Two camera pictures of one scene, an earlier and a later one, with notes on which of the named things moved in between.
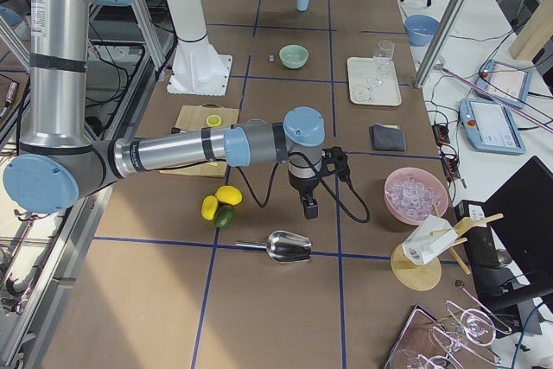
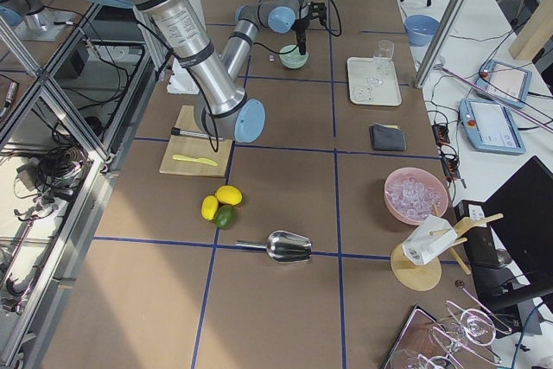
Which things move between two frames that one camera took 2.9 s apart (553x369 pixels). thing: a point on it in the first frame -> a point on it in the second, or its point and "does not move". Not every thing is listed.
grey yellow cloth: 386,137 does not move
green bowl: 293,56 does not move
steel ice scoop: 282,246 does not move
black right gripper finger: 310,206 -> 301,41
